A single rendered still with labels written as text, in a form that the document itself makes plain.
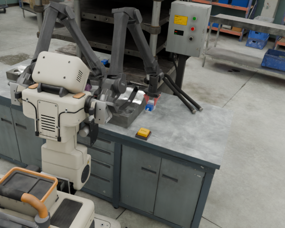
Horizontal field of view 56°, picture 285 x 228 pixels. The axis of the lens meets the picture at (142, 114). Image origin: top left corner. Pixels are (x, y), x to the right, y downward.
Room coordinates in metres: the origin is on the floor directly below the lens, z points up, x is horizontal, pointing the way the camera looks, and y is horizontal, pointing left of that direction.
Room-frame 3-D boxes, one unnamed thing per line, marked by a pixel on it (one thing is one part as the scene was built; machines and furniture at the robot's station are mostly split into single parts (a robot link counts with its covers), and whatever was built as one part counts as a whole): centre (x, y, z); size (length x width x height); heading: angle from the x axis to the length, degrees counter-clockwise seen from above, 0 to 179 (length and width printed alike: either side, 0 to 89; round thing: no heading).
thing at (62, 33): (2.77, 0.37, 0.96); 1.29 x 0.83 x 0.18; 70
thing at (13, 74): (2.09, 1.07, 0.83); 0.17 x 0.13 x 0.06; 160
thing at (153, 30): (2.77, 0.37, 1.20); 1.29 x 0.83 x 0.19; 70
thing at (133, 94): (1.73, 0.14, 0.92); 0.35 x 0.16 x 0.09; 160
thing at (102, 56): (2.68, 0.37, 0.87); 0.50 x 0.27 x 0.17; 160
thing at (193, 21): (2.32, -0.31, 0.74); 0.31 x 0.22 x 1.47; 70
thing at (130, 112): (1.74, 0.13, 0.87); 0.50 x 0.26 x 0.14; 160
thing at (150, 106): (1.52, -0.04, 0.93); 0.13 x 0.05 x 0.05; 160
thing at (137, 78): (2.77, 0.39, 0.76); 1.30 x 0.84 x 0.07; 70
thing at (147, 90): (1.56, -0.05, 1.06); 0.10 x 0.07 x 0.07; 70
